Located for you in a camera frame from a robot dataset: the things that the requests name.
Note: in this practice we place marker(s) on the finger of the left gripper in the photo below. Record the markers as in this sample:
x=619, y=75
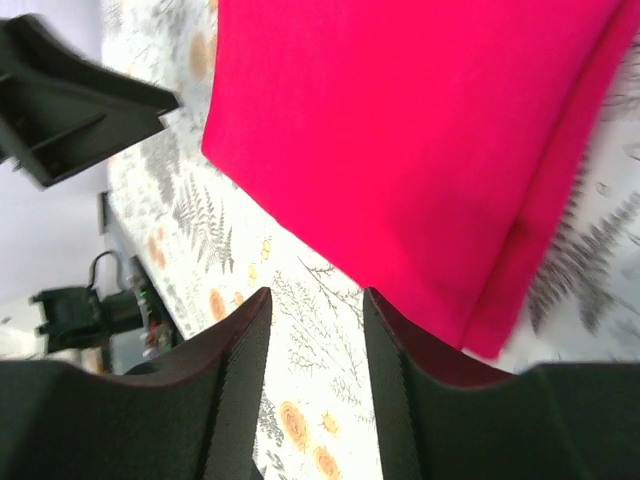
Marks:
x=62, y=114

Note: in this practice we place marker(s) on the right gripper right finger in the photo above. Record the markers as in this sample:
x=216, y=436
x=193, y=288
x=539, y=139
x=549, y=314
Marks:
x=441, y=414

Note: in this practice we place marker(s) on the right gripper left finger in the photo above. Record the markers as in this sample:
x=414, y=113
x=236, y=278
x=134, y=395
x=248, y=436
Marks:
x=190, y=413

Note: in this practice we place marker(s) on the red t shirt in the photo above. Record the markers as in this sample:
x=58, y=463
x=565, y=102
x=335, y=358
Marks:
x=425, y=148

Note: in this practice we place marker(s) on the floral patterned table mat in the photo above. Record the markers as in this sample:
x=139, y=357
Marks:
x=207, y=247

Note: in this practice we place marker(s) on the aluminium frame rail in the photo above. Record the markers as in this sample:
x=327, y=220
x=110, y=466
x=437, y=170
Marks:
x=117, y=238

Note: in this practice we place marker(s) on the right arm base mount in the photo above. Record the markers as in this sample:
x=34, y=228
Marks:
x=78, y=317

